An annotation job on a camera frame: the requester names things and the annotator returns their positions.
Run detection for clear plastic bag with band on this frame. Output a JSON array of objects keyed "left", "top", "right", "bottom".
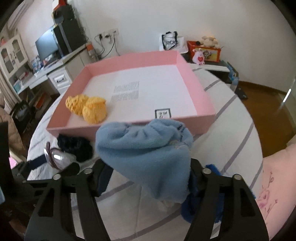
[{"left": 44, "top": 142, "right": 76, "bottom": 171}]

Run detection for light blue fleece cloth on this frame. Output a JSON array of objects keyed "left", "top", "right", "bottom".
[{"left": 95, "top": 119, "right": 193, "bottom": 203}]

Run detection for yellow crochet toy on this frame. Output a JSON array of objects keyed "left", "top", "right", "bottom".
[{"left": 65, "top": 94, "right": 107, "bottom": 124}]

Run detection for black fuzzy cloth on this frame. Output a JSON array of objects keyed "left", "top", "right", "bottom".
[{"left": 57, "top": 134, "right": 93, "bottom": 163}]

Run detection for royal blue fuzzy cloth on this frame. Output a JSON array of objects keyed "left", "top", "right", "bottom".
[{"left": 181, "top": 171, "right": 224, "bottom": 223}]

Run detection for white striped table cover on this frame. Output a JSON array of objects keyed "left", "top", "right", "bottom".
[{"left": 25, "top": 55, "right": 268, "bottom": 240}]

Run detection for black desk chair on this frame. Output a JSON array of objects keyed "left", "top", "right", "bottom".
[{"left": 10, "top": 100, "right": 37, "bottom": 137}]

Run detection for pink floral pillow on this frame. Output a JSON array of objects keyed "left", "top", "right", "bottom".
[{"left": 256, "top": 144, "right": 295, "bottom": 239}]

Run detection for pink shallow cardboard box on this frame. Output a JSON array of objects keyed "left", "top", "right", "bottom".
[{"left": 47, "top": 51, "right": 216, "bottom": 140}]

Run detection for white desk with drawers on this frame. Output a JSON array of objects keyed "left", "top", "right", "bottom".
[{"left": 16, "top": 44, "right": 91, "bottom": 94}]

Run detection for white glass door cabinet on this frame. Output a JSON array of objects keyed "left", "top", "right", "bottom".
[{"left": 1, "top": 34, "right": 29, "bottom": 80}]

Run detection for pink heart plush toy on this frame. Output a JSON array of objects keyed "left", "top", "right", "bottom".
[{"left": 192, "top": 48, "right": 205, "bottom": 66}]

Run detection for red orange storage box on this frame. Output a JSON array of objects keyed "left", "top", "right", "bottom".
[{"left": 187, "top": 41, "right": 221, "bottom": 63}]

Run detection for black computer monitor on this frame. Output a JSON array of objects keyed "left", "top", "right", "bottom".
[{"left": 35, "top": 27, "right": 58, "bottom": 61}]

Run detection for beige plush toy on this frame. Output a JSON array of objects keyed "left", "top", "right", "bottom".
[{"left": 200, "top": 36, "right": 220, "bottom": 49}]

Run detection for black computer tower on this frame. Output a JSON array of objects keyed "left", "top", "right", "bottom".
[{"left": 53, "top": 19, "right": 86, "bottom": 57}]

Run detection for white tote bag black handles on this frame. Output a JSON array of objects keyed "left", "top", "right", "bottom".
[{"left": 159, "top": 31, "right": 187, "bottom": 53}]

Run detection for wall power outlet strip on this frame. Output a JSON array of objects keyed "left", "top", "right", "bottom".
[{"left": 98, "top": 28, "right": 119, "bottom": 39}]

